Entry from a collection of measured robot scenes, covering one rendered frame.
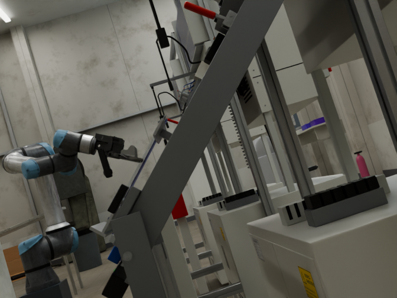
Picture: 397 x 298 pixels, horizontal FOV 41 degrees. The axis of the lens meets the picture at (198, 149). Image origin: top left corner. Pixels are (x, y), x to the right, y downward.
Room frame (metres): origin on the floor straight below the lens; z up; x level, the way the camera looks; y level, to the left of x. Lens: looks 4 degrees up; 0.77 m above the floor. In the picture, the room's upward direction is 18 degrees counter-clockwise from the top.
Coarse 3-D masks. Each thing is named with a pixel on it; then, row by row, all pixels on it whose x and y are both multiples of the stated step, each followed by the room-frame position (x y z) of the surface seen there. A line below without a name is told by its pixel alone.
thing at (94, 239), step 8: (80, 232) 9.03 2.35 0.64; (88, 232) 9.09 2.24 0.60; (80, 240) 9.03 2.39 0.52; (88, 240) 9.08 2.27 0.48; (96, 240) 9.26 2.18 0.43; (80, 248) 9.04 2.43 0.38; (88, 248) 9.07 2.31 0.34; (96, 248) 9.19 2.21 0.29; (80, 256) 9.06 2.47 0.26; (88, 256) 9.07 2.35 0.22; (96, 256) 9.16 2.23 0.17; (80, 264) 9.09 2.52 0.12; (88, 264) 9.07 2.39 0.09; (96, 264) 9.13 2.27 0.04
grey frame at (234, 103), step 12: (204, 0) 2.34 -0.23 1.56; (204, 24) 2.35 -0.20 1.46; (204, 48) 2.37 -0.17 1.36; (240, 108) 2.34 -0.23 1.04; (240, 120) 2.35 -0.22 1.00; (216, 132) 3.09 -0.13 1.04; (240, 132) 2.34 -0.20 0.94; (252, 144) 2.34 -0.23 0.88; (228, 156) 3.09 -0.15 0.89; (252, 156) 2.35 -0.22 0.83; (228, 168) 3.08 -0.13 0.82; (252, 168) 2.34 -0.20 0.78; (264, 180) 2.34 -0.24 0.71; (240, 192) 3.08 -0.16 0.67; (264, 192) 2.35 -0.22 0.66; (264, 204) 2.34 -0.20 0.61; (168, 264) 2.29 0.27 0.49
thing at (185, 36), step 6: (180, 6) 2.48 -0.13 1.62; (180, 12) 2.56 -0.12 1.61; (180, 18) 2.62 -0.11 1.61; (180, 24) 2.69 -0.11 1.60; (186, 24) 2.48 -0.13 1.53; (180, 30) 2.76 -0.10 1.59; (186, 30) 2.54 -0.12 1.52; (180, 36) 2.84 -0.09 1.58; (186, 36) 2.61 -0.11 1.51; (186, 42) 2.68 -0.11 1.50; (192, 42) 2.48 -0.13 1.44; (186, 48) 2.76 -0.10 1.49; (192, 48) 2.54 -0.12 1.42; (186, 54) 2.83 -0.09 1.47; (192, 54) 2.61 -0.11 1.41; (192, 60) 2.68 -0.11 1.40
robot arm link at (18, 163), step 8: (8, 152) 2.36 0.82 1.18; (16, 152) 2.35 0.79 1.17; (8, 160) 2.28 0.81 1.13; (16, 160) 2.20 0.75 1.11; (24, 160) 2.12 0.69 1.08; (32, 160) 2.04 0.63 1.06; (40, 160) 2.06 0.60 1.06; (48, 160) 2.07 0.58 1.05; (8, 168) 2.30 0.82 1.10; (16, 168) 2.19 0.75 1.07; (24, 168) 2.03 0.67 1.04; (32, 168) 2.03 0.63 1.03; (40, 168) 2.05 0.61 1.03; (48, 168) 2.07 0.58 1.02; (24, 176) 2.06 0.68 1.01; (32, 176) 2.04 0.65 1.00; (40, 176) 2.07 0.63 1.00
